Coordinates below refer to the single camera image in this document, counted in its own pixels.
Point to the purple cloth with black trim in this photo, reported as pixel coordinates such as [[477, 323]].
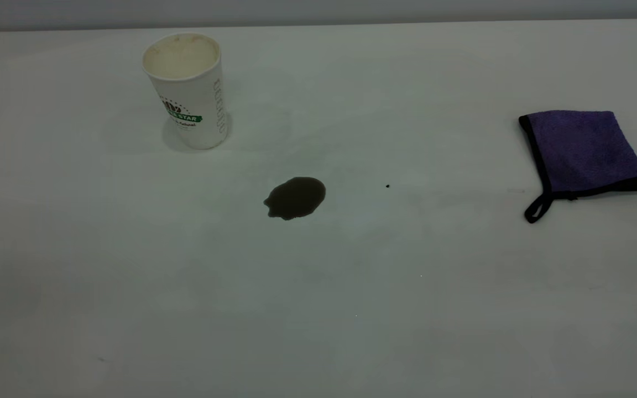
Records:
[[584, 149]]

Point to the white paper coffee cup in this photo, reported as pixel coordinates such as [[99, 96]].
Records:
[[191, 94]]

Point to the dark brown coffee spill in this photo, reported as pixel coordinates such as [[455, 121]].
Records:
[[296, 197]]

